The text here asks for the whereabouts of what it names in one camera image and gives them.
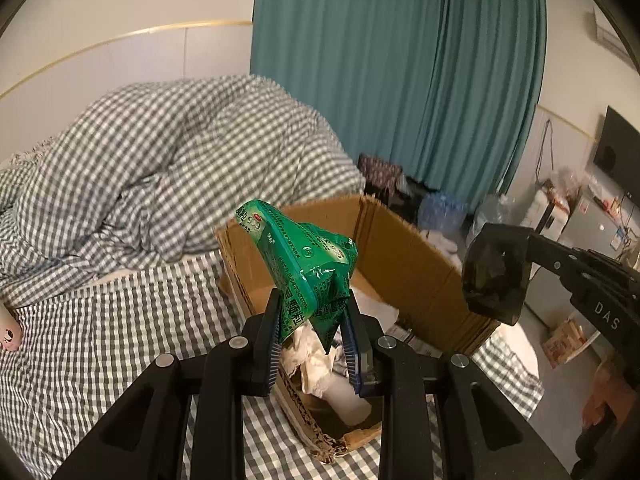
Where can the person's right hand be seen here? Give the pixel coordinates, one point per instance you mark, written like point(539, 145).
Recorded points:
point(607, 390)

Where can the white ribbed suitcase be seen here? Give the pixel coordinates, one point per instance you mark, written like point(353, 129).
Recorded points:
point(535, 207)

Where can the patterned gift bag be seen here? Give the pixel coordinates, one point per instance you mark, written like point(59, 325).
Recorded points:
point(380, 174)

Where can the blue plastic bag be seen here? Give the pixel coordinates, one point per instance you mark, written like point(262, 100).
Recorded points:
point(442, 212)

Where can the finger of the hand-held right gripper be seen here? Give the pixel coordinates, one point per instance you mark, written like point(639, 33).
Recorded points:
point(565, 260)

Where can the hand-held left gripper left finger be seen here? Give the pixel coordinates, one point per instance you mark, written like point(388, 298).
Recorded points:
point(274, 342)

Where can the teal curtain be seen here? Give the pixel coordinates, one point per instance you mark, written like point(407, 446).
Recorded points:
point(375, 60)

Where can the plastic bag clutter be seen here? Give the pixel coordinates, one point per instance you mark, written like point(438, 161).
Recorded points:
point(562, 187)

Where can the white crumpled paper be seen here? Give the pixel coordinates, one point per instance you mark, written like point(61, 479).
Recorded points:
point(310, 360)

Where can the black plastic bag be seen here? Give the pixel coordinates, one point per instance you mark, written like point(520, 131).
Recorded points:
point(495, 272)

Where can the orange snack box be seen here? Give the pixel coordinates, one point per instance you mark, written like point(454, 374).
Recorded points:
point(565, 344)

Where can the white air conditioner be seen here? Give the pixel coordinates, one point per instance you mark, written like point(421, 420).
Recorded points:
point(612, 35)

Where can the black wall television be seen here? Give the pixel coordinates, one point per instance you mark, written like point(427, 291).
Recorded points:
point(616, 145)

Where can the grey mini fridge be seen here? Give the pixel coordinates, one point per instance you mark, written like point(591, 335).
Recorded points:
point(597, 222)

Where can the grey checked duvet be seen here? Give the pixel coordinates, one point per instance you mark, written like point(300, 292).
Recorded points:
point(175, 160)

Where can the green foil packet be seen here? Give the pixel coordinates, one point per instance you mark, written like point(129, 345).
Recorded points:
point(295, 245)

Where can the pink bottle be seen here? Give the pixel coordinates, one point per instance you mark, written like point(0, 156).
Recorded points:
point(10, 330)

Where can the grey checked bed sheet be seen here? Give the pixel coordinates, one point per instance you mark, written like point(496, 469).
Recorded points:
point(125, 320)

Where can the brown cardboard box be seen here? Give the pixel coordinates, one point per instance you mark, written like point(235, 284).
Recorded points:
point(400, 255)

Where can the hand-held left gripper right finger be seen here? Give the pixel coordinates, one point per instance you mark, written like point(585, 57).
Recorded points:
point(351, 347)

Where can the large clear water bottle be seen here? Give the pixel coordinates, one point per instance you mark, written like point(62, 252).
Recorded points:
point(492, 212)

